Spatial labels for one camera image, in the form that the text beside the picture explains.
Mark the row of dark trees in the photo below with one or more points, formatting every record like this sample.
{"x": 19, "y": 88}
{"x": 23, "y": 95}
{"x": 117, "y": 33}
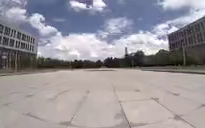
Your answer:
{"x": 123, "y": 61}

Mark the distant tower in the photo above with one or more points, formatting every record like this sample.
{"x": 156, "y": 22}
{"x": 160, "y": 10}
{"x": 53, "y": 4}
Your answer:
{"x": 126, "y": 51}

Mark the grey concrete slab plaza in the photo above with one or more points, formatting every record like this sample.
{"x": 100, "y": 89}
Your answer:
{"x": 103, "y": 96}

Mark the raised kerb strip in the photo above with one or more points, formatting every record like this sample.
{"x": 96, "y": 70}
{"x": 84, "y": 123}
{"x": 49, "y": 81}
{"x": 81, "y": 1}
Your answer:
{"x": 183, "y": 70}
{"x": 16, "y": 72}

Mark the white office building with windows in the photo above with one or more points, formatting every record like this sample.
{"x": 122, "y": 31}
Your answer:
{"x": 10, "y": 45}

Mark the grey office building with windows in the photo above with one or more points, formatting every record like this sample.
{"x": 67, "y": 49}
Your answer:
{"x": 196, "y": 36}

